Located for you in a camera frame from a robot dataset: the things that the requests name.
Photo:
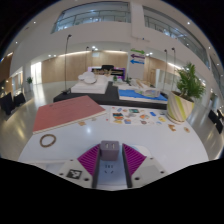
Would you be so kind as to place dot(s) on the low black display platform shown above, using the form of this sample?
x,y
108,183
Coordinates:
x,y
111,96

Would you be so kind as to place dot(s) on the small distant potted plant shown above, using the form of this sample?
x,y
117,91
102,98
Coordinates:
x,y
29,80

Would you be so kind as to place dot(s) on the small blue sticker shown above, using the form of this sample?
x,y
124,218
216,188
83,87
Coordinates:
x,y
153,114

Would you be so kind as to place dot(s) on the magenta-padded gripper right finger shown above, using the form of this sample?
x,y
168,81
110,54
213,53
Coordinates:
x,y
135,160

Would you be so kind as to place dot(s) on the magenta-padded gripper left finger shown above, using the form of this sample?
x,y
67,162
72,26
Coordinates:
x,y
88,160

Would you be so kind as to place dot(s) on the potted plant in striped pot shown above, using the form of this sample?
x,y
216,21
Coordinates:
x,y
179,108

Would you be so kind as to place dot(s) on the small purple-grey charger block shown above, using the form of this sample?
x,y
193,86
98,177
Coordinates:
x,y
109,150

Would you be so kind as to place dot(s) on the white architectural model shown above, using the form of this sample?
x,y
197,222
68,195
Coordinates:
x,y
88,86

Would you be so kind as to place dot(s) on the black piano with purple screen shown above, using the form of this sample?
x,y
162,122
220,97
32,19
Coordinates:
x,y
106,69

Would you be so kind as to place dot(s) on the black floor lamp stand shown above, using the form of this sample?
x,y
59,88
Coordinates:
x,y
164,66
65,66
172,66

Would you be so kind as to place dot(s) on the colourful sticker sheet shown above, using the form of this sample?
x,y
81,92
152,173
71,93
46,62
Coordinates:
x,y
128,116

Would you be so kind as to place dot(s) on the white pillar with arrow signs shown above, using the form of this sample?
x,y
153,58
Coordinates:
x,y
136,70

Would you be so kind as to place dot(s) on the black lounge seats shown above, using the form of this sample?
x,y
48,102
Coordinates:
x,y
216,119

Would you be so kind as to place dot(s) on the small round tan disc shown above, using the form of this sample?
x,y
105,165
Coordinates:
x,y
186,129

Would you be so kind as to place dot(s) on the building model on blue base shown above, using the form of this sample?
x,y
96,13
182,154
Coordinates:
x,y
140,96

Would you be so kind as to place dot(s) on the flat pink board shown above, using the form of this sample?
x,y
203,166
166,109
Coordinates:
x,y
66,113

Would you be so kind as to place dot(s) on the small orange wooden piece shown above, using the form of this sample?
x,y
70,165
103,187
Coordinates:
x,y
172,127

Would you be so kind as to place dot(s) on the group of black chairs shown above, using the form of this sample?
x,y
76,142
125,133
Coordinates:
x,y
10,101

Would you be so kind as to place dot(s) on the small yellow sticker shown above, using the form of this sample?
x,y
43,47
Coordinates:
x,y
162,119

